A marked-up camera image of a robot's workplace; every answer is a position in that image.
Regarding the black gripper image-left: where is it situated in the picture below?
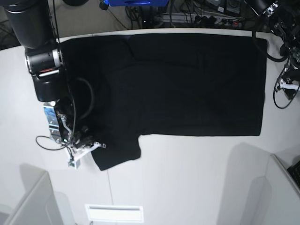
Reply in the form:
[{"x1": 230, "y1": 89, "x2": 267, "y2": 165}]
[{"x1": 70, "y1": 126, "x2": 94, "y2": 151}]

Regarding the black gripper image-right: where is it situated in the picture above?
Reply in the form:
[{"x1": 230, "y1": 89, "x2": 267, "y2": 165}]
[{"x1": 281, "y1": 68, "x2": 300, "y2": 86}]

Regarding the black T-shirt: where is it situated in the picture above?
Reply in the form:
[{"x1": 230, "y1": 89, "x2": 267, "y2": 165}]
[{"x1": 61, "y1": 34, "x2": 267, "y2": 171}]

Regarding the black robot arm image-left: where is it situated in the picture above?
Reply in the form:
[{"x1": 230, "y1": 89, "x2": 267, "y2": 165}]
[{"x1": 0, "y1": 0, "x2": 94, "y2": 153}]

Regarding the black keyboard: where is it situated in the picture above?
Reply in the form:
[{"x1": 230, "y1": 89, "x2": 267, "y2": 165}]
[{"x1": 287, "y1": 161, "x2": 300, "y2": 188}]

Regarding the blue box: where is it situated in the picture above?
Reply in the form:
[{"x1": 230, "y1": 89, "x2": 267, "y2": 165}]
[{"x1": 99, "y1": 0, "x2": 168, "y2": 10}]

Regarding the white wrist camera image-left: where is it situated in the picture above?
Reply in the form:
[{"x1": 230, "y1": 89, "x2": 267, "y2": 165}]
[{"x1": 66, "y1": 142, "x2": 106, "y2": 169}]

